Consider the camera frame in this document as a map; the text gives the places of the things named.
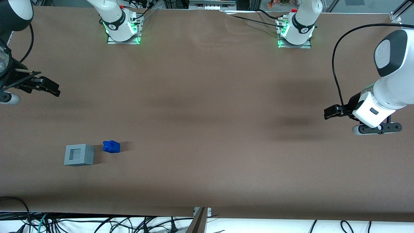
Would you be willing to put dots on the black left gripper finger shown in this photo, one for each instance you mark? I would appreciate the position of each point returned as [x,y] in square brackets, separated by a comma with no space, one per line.
[333,116]
[333,109]

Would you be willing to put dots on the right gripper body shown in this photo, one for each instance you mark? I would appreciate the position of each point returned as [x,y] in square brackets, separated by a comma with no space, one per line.
[13,77]

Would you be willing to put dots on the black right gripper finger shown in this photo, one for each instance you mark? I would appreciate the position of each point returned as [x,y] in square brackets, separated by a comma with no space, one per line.
[48,83]
[48,90]

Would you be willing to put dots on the blue plastic part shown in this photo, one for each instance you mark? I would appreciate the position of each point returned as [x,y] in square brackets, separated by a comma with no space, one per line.
[111,146]

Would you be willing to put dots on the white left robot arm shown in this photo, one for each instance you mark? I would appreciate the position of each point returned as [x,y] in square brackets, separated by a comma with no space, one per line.
[394,81]

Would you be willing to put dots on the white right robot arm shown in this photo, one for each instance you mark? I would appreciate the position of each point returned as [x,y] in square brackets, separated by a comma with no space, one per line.
[113,19]

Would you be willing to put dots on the gray square base block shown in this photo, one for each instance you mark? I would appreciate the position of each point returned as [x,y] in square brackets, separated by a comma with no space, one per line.
[79,155]

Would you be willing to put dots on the brown table cover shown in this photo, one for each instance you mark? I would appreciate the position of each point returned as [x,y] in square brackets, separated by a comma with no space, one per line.
[207,129]

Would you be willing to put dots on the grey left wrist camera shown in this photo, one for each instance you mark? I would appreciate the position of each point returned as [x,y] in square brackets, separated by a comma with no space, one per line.
[378,128]

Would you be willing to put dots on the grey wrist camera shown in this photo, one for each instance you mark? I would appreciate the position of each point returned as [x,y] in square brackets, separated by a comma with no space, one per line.
[378,128]
[9,98]

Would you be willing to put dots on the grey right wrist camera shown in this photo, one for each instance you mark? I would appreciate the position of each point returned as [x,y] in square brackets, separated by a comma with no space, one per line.
[9,98]

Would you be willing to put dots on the aluminium corner frame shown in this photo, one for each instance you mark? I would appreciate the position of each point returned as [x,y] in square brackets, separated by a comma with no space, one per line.
[399,14]

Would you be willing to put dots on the grey network switch box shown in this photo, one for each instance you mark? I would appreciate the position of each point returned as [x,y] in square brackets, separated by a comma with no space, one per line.
[212,5]

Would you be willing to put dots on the aluminium profile post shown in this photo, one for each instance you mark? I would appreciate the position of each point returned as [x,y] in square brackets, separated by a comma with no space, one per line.
[198,223]

